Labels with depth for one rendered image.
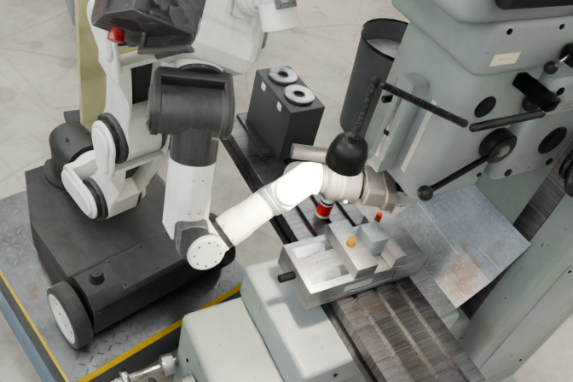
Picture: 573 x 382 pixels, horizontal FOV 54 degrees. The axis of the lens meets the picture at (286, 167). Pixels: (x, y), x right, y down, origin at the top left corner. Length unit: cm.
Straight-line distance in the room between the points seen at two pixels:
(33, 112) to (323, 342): 230
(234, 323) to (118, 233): 57
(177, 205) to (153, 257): 76
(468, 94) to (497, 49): 11
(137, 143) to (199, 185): 49
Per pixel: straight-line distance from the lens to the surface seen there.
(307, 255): 139
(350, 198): 121
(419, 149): 108
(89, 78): 289
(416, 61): 106
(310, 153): 120
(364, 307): 144
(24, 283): 205
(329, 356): 143
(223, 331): 154
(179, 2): 98
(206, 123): 102
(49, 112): 332
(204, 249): 113
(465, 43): 93
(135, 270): 181
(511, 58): 96
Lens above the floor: 205
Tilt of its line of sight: 41 degrees down
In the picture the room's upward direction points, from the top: 16 degrees clockwise
